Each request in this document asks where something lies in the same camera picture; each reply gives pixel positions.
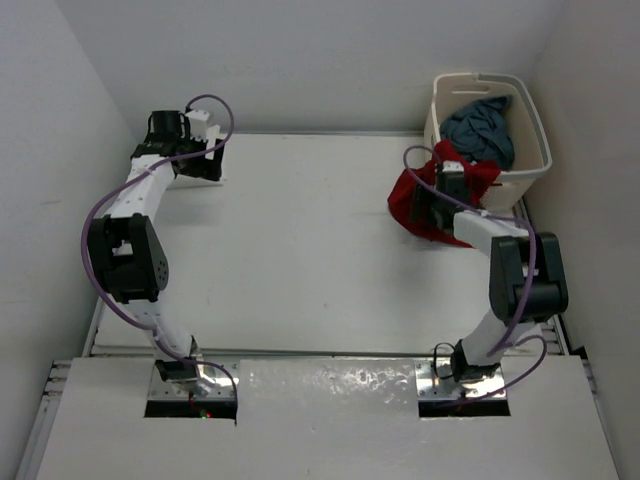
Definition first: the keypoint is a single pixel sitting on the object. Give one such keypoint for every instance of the cream plastic laundry basket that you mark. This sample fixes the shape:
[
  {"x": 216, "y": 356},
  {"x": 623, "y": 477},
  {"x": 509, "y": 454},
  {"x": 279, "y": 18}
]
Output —
[{"x": 532, "y": 155}]

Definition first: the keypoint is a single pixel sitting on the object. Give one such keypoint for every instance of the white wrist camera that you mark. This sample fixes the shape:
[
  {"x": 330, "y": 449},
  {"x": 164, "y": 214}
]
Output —
[
  {"x": 199, "y": 122},
  {"x": 450, "y": 167}
]

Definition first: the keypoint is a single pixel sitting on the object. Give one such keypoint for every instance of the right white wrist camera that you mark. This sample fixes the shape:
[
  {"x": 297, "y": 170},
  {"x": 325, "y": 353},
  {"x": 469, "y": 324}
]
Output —
[{"x": 450, "y": 167}]

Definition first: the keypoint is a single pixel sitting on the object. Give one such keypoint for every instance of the blue t shirt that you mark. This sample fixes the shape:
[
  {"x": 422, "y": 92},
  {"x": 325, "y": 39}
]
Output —
[{"x": 479, "y": 132}]

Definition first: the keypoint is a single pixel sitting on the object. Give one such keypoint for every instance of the metal base plate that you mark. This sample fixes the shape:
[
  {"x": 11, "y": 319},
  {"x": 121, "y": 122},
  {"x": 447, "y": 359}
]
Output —
[
  {"x": 215, "y": 382},
  {"x": 432, "y": 384}
]

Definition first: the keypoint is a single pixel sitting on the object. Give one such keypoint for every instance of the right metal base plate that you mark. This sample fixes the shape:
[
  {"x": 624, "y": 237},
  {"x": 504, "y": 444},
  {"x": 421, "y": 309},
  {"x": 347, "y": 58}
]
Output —
[{"x": 432, "y": 384}]

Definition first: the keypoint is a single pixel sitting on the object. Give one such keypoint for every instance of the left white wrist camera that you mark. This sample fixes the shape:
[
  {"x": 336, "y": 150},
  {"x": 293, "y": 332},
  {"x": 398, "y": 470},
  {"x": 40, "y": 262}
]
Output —
[{"x": 199, "y": 122}]

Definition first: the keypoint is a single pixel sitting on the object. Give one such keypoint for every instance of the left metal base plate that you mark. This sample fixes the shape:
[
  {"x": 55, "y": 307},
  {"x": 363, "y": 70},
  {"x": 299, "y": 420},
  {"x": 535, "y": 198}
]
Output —
[{"x": 215, "y": 382}]

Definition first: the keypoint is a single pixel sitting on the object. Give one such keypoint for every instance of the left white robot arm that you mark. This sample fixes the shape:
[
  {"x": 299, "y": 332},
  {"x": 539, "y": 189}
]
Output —
[{"x": 124, "y": 249}]

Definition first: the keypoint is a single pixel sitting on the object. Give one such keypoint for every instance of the white foreground cover board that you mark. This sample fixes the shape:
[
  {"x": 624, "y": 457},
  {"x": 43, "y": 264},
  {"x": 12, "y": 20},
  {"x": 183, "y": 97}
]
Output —
[{"x": 324, "y": 419}]

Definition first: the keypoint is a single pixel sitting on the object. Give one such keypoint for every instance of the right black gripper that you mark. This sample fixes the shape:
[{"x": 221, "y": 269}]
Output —
[{"x": 422, "y": 198}]

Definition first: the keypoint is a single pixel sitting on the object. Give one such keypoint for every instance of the red t shirt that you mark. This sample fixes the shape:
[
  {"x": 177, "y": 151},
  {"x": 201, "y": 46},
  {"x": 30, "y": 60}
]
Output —
[{"x": 479, "y": 177}]

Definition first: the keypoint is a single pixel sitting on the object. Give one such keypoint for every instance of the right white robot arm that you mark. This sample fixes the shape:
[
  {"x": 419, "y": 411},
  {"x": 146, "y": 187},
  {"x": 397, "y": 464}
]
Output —
[{"x": 527, "y": 283}]

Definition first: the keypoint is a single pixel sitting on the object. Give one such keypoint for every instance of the white printed t shirt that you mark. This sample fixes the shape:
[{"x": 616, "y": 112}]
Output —
[{"x": 203, "y": 171}]

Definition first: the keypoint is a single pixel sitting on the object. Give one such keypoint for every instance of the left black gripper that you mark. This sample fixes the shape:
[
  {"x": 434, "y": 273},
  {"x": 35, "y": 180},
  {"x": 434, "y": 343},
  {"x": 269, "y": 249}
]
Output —
[{"x": 205, "y": 169}]

